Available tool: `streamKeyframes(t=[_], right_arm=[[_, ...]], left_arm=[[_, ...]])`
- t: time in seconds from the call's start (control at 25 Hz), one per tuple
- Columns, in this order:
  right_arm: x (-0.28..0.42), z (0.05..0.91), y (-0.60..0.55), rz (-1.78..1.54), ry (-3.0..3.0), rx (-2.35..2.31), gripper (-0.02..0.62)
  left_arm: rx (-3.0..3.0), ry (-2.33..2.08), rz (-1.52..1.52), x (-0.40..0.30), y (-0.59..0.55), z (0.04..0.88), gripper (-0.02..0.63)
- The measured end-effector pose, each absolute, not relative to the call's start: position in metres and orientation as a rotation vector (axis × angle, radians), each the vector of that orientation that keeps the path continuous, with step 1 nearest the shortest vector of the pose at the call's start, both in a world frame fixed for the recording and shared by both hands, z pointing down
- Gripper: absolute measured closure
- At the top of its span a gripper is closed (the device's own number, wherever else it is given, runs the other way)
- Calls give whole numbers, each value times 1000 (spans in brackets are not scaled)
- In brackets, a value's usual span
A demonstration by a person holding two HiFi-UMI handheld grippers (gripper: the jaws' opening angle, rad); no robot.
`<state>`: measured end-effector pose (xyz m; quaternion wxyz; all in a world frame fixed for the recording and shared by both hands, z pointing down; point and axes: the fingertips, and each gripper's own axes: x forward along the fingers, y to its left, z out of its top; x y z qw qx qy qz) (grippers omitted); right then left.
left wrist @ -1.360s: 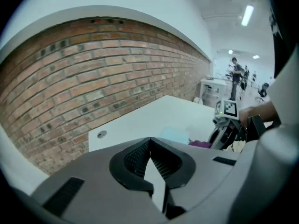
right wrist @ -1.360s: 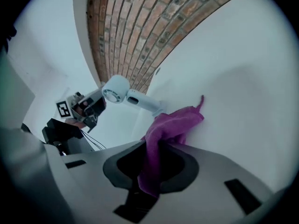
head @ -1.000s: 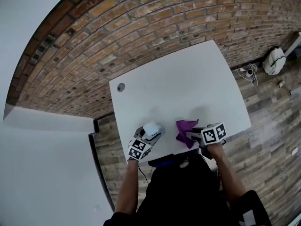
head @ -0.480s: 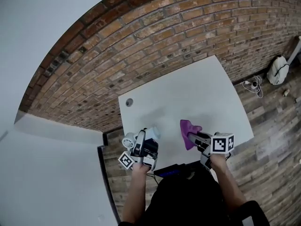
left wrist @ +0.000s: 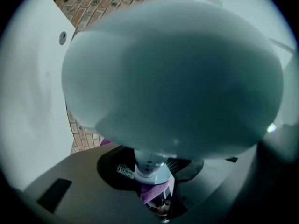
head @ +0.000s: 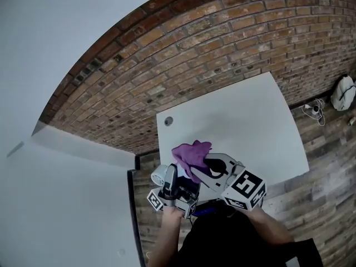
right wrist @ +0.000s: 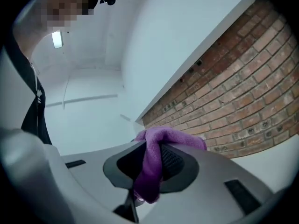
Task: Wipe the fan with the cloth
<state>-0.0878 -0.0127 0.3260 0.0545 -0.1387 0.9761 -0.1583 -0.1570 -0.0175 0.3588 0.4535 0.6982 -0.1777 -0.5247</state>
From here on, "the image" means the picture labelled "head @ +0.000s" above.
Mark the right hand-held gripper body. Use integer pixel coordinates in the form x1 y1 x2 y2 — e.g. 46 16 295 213
221 161 267 212

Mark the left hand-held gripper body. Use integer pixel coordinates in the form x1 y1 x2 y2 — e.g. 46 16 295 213
146 176 201 220

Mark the purple cleaning cloth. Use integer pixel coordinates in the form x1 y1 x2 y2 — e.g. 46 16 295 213
171 140 214 184

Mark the person's left forearm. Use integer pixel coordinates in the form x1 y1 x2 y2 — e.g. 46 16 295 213
160 206 192 261

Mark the person's right forearm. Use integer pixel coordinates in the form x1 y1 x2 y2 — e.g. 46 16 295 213
241 204 295 244

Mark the black chest device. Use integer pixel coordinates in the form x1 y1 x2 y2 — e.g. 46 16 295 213
191 199 223 216

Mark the person's black shirt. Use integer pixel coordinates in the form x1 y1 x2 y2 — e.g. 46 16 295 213
147 204 325 267

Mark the white backpack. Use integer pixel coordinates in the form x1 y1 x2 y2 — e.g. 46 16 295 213
330 75 356 111

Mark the white coiled floor cable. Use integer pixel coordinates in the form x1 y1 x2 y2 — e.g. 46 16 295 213
301 98 326 126

